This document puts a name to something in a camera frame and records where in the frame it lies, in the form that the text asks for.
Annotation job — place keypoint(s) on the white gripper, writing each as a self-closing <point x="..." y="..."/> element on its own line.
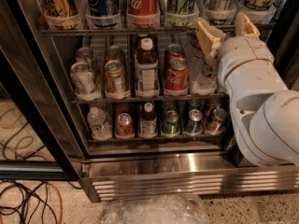
<point x="243" y="54"/>

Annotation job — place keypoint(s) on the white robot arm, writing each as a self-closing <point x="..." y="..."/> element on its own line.
<point x="264" y="112"/>

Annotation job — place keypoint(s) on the red coke can middle back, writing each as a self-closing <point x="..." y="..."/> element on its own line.
<point x="173" y="51"/>

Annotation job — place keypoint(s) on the red coke can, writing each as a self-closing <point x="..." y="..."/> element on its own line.
<point x="177" y="74"/>
<point x="173" y="51"/>

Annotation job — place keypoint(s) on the red coke can middle front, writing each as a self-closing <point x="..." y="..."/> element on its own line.
<point x="177" y="74"/>

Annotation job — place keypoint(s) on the bronze can bottom back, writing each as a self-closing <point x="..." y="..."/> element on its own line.
<point x="211" y="104"/>

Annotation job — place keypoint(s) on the bronze can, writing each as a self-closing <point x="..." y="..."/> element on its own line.
<point x="216" y="120"/>
<point x="211" y="104"/>

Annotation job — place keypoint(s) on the blue can bottom back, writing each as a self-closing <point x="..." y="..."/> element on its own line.
<point x="194" y="104"/>

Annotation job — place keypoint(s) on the bronze can bottom front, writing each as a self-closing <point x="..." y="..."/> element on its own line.
<point x="216" y="120"/>

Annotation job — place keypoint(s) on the blue can bottom front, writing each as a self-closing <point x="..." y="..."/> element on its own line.
<point x="193" y="124"/>

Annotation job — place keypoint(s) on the stainless steel fridge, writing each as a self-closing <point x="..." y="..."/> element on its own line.
<point x="114" y="170"/>

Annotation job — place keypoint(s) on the green can bottom front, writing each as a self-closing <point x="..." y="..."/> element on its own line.
<point x="170" y="122"/>

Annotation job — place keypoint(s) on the gold can middle back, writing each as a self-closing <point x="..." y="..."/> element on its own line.
<point x="115" y="53"/>

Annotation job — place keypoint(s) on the gold can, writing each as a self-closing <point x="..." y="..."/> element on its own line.
<point x="115" y="77"/>
<point x="115" y="53"/>

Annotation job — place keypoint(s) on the gold can middle front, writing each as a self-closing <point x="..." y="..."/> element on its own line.
<point x="115" y="77"/>

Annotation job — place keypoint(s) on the blue pepsi can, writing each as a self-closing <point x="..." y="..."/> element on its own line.
<point x="102" y="0"/>

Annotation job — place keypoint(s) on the red can bottom front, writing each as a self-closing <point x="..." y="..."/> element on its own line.
<point x="124" y="124"/>

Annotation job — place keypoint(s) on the silver can middle back left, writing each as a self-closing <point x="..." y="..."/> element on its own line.
<point x="85" y="54"/>

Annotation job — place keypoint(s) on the silver can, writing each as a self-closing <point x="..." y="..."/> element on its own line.
<point x="85" y="54"/>
<point x="83" y="78"/>

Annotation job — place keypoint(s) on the silver can middle front left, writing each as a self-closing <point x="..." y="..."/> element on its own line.
<point x="83" y="78"/>

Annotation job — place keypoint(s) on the yellow can top shelf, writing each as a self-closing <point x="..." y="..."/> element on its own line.
<point x="61" y="8"/>

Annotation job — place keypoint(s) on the left glass fridge door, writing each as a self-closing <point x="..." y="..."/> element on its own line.
<point x="25" y="83"/>

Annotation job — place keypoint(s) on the clear water bottle middle back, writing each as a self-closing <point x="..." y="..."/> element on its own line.
<point x="197" y="54"/>

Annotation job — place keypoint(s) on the clear water bottle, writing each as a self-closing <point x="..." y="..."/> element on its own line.
<point x="208" y="74"/>
<point x="197" y="54"/>
<point x="99" y="124"/>

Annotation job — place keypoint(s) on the clear water bottle middle front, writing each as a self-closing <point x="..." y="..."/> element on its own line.
<point x="208" y="74"/>

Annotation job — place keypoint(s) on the dark juice bottle middle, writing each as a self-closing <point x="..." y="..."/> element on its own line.
<point x="146" y="66"/>

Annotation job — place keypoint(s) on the dark juice bottle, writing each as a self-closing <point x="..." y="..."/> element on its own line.
<point x="146" y="66"/>
<point x="148" y="121"/>

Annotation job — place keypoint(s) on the dark juice bottle bottom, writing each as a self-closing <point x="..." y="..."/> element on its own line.
<point x="148" y="121"/>

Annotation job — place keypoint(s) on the clear water bottle bottom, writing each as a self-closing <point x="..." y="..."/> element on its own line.
<point x="99" y="124"/>

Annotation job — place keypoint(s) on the clear plastic bag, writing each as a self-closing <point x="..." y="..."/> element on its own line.
<point x="160" y="209"/>

